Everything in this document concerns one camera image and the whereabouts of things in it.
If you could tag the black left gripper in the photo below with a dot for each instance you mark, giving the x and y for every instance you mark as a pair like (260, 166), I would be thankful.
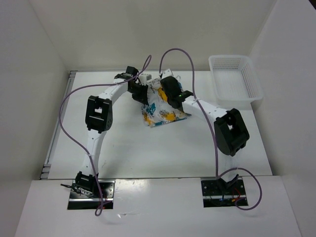
(143, 97)

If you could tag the printed yellow teal white shorts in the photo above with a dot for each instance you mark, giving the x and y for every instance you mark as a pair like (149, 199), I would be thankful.
(158, 112)

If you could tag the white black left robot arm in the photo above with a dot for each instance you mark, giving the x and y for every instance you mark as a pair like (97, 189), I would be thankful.
(99, 119)

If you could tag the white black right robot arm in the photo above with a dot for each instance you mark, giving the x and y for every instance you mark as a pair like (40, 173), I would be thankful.
(228, 129)

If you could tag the white plastic laundry basket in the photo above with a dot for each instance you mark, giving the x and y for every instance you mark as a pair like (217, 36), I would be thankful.
(235, 80)

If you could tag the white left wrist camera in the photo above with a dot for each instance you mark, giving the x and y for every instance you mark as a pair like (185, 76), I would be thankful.
(143, 78)

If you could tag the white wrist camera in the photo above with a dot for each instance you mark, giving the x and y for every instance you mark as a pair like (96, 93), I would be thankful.
(143, 78)
(166, 73)

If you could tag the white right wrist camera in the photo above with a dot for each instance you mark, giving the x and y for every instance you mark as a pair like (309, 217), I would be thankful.
(166, 73)

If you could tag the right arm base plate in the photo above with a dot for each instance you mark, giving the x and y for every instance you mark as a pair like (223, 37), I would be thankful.
(215, 193)

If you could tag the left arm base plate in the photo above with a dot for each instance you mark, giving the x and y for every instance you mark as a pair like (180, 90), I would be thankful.
(79, 199)

